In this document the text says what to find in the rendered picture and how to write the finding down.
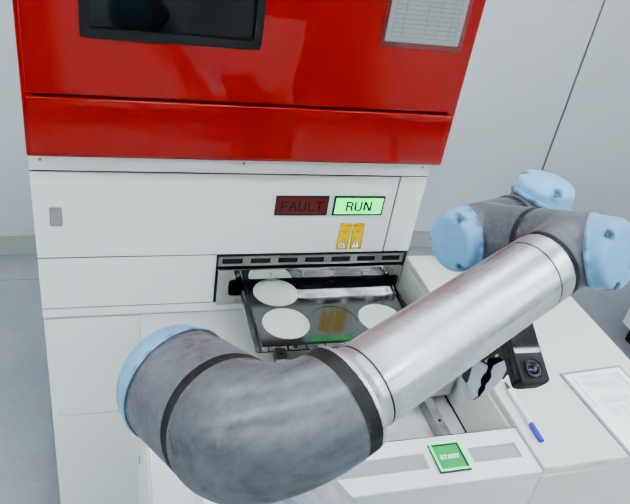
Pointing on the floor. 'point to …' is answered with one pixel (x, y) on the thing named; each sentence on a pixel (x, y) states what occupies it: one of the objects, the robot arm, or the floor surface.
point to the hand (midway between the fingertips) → (476, 396)
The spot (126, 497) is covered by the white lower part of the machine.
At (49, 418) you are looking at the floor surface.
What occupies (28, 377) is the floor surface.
